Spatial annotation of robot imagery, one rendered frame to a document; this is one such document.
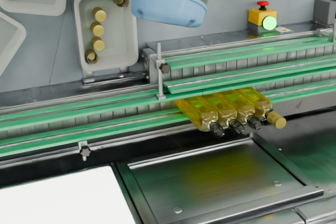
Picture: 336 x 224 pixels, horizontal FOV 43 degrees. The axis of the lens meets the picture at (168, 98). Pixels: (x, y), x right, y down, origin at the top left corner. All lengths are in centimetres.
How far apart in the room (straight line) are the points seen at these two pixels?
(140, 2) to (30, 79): 78
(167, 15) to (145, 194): 61
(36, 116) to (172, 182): 41
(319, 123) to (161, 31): 65
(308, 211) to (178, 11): 65
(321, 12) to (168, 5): 108
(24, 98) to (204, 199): 58
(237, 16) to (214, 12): 9
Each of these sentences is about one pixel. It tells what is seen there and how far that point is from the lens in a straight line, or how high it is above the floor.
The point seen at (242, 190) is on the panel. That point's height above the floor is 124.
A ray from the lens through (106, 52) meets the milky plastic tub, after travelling 134.
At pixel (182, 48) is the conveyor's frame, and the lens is 130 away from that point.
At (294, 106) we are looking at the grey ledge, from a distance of 159.
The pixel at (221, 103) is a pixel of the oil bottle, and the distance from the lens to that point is 124.
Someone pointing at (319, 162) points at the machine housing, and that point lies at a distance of 136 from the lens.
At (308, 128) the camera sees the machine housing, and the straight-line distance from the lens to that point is 154.
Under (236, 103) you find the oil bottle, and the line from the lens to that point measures 124.
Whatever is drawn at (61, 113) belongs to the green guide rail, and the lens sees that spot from 120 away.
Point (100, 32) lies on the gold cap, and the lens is 127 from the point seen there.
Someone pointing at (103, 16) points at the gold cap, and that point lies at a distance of 126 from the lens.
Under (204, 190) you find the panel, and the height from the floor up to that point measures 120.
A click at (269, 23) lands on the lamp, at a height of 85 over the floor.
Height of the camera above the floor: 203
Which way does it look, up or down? 60 degrees down
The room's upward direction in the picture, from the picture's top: 137 degrees clockwise
